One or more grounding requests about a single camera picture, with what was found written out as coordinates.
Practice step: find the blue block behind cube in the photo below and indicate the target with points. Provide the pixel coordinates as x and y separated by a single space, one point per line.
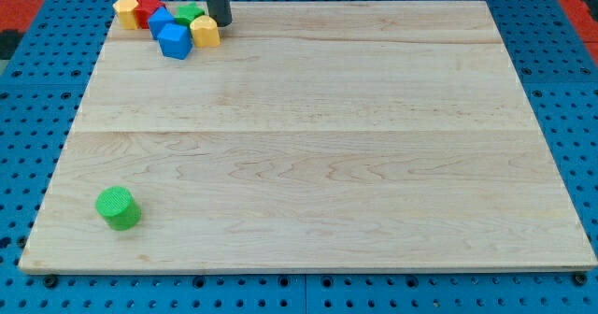
158 20

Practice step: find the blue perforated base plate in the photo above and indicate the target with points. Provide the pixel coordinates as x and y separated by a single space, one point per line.
46 77

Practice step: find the green cylinder block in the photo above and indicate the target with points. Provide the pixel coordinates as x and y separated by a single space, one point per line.
118 208

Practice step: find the yellow heart block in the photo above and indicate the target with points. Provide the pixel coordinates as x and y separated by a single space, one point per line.
205 32

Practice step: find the wooden board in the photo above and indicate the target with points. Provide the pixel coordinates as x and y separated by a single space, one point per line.
324 137

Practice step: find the green star block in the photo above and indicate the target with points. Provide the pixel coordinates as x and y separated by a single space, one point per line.
185 14

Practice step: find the yellow hexagon block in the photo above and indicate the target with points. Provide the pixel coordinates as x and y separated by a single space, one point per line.
125 11

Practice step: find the red block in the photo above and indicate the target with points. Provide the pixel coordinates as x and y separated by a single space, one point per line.
144 10

